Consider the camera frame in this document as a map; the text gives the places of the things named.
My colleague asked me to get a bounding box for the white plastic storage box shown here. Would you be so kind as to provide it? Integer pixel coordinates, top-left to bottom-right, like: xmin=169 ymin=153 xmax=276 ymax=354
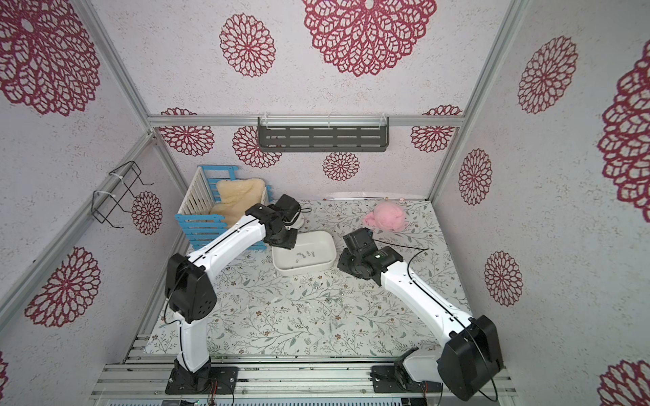
xmin=272 ymin=230 xmax=338 ymax=277

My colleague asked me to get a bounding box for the grey wall shelf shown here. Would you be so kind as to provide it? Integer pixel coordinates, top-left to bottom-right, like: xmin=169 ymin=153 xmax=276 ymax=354
xmin=257 ymin=117 xmax=390 ymax=153

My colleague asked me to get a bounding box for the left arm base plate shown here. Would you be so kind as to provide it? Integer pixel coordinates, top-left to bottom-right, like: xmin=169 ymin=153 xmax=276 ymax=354
xmin=164 ymin=365 xmax=240 ymax=395

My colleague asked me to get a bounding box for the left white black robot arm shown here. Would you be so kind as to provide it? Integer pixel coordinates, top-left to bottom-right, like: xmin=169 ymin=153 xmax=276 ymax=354
xmin=166 ymin=195 xmax=301 ymax=377

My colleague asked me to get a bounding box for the black wire wall rack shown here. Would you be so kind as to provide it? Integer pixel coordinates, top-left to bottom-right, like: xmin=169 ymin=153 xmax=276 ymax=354
xmin=90 ymin=160 xmax=152 ymax=229

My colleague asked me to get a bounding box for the blue white slatted crate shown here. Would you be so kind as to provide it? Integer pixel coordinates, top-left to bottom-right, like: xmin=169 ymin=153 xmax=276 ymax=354
xmin=175 ymin=165 xmax=271 ymax=250

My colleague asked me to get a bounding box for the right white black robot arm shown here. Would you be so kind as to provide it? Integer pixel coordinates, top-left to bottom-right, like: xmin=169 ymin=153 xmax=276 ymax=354
xmin=338 ymin=247 xmax=504 ymax=401

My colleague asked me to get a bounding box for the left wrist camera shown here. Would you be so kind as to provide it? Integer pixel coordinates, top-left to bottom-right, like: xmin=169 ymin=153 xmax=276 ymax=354
xmin=274 ymin=194 xmax=301 ymax=226

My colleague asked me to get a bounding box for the pink plush toy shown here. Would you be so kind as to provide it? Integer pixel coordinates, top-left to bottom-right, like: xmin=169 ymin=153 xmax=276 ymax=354
xmin=362 ymin=201 xmax=408 ymax=233

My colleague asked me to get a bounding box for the aluminium front rail frame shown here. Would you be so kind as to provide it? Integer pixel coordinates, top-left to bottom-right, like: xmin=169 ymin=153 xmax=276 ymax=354
xmin=90 ymin=361 xmax=519 ymax=400

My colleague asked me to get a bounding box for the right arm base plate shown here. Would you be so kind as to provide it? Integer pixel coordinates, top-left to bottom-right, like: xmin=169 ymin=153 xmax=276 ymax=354
xmin=370 ymin=365 xmax=443 ymax=394

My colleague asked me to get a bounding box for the cream fluffy cloth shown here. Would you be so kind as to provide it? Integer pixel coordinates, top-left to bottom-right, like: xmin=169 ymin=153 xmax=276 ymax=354
xmin=210 ymin=179 xmax=266 ymax=228

